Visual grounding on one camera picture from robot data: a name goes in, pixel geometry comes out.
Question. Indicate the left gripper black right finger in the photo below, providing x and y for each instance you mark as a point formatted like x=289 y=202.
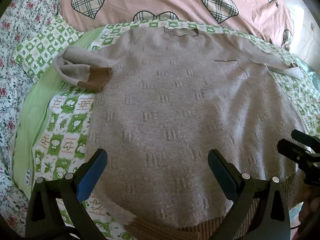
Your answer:
x=271 y=218

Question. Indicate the person's right hand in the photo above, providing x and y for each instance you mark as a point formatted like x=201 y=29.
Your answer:
x=311 y=202

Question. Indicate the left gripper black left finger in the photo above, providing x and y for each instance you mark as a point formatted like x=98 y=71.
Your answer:
x=55 y=209

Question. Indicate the beige knit sweater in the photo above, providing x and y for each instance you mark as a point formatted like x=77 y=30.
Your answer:
x=165 y=98

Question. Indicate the pink quilt with plaid hearts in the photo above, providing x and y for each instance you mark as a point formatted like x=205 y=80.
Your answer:
x=269 y=20

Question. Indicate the floral white quilt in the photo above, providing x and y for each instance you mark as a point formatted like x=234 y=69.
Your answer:
x=21 y=20

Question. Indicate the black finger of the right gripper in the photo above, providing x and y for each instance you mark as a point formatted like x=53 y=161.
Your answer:
x=305 y=139
x=295 y=153

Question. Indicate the green white checkered bedsheet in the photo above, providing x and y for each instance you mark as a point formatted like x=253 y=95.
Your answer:
x=52 y=135

